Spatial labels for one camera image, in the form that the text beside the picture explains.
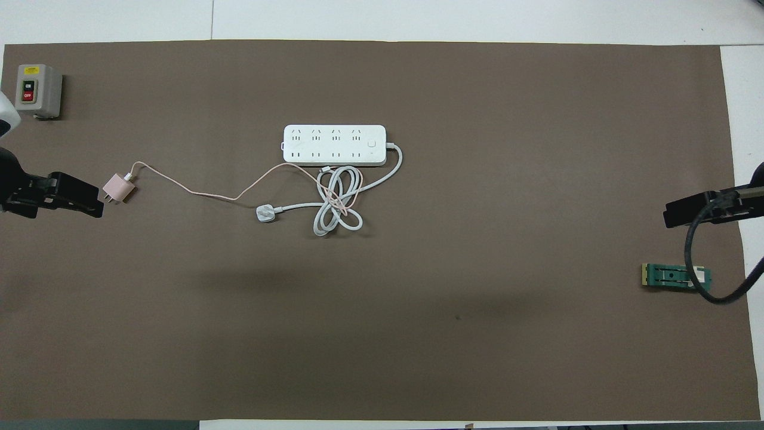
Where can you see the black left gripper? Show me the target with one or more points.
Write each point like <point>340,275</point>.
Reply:
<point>15,188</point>

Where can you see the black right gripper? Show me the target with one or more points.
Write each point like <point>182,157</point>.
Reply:
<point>746,203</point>

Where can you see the pink charger plug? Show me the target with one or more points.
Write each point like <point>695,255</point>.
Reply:
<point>118,189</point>

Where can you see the white power strip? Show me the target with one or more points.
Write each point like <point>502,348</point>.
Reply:
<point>334,143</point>

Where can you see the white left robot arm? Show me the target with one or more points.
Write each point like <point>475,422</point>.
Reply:
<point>6,116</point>

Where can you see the brown table mat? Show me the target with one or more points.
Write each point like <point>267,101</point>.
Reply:
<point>382,334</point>

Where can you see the grey on-off switch box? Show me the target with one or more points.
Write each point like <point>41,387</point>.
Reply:
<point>37,89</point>

